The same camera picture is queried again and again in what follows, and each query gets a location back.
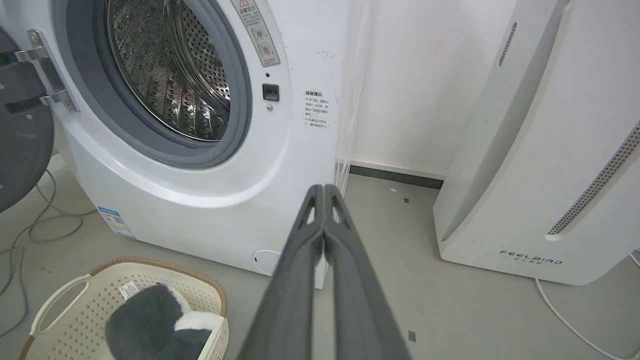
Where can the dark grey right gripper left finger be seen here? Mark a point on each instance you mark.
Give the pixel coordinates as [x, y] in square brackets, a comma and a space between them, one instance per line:
[290, 290]

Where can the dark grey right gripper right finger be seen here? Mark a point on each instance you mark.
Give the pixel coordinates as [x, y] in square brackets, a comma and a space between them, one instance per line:
[360, 300]

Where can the dark washing machine door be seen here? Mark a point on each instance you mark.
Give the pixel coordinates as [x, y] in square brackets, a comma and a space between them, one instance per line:
[20, 125]

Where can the grey and white plush cloth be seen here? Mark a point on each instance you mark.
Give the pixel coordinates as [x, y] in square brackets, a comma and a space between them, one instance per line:
[155, 325]

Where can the white front-load washing machine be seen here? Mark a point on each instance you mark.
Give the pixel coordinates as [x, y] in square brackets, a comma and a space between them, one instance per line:
[200, 150]

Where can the cream perforated laundry basket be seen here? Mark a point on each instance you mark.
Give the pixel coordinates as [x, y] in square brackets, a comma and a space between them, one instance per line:
[75, 320]

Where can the white tall air purifier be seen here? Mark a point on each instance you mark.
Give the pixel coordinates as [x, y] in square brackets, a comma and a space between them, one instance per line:
[550, 150]

